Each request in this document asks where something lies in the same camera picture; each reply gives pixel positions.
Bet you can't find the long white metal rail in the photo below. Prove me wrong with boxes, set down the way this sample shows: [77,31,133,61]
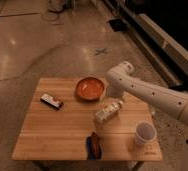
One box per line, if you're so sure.
[101,0,188,88]

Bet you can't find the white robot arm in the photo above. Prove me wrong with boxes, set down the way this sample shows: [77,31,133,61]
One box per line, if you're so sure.
[106,61,188,171]

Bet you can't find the white plastic bottle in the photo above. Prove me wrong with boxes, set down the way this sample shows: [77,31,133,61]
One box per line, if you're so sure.
[94,100,124,123]

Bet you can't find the wooden table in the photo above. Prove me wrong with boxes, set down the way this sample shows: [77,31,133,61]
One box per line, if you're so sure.
[12,78,163,161]

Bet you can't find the black floor mat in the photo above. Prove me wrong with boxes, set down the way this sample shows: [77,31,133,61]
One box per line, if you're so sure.
[108,19,127,32]

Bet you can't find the white object on floor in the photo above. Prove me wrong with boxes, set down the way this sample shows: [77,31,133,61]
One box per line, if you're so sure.
[48,0,67,12]

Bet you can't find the orange ceramic bowl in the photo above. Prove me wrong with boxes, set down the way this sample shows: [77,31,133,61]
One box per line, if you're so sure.
[75,77,105,101]

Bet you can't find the white paper cup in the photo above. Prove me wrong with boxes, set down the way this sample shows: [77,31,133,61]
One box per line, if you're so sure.
[135,122,157,146]

